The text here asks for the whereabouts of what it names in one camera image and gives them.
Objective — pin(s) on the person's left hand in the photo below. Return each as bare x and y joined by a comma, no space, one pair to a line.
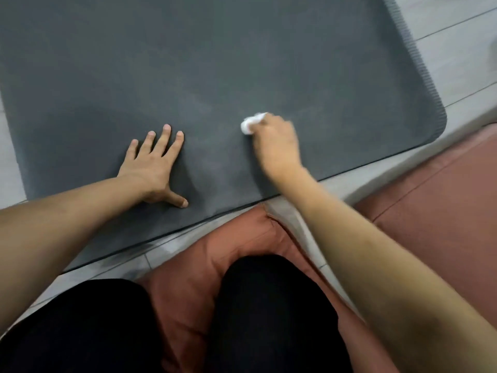
151,170

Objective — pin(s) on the person's right hand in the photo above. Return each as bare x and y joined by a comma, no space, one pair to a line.
277,147

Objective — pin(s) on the white tissue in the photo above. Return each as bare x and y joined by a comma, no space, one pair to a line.
246,126

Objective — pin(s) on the dark grey yoga mat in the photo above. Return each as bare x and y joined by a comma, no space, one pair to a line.
194,54

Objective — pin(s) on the person's right forearm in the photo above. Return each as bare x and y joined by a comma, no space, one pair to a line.
388,287

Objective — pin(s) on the person's left forearm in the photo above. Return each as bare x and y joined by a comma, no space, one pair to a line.
50,236

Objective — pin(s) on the reddish-brown cushion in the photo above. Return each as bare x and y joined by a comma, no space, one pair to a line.
186,291
446,198

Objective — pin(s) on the black trousers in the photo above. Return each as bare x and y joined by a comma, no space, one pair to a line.
272,314

